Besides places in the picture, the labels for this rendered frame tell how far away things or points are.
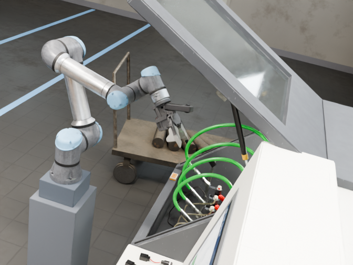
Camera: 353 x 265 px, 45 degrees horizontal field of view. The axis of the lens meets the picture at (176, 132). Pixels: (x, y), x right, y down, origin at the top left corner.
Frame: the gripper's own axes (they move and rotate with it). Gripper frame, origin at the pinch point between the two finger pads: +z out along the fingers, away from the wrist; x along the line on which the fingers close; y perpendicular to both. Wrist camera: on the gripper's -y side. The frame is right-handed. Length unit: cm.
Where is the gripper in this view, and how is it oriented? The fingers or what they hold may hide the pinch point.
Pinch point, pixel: (184, 142)
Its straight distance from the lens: 180.6
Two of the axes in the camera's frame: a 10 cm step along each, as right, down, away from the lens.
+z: 3.9, 9.2, -0.5
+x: -4.1, 1.2, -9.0
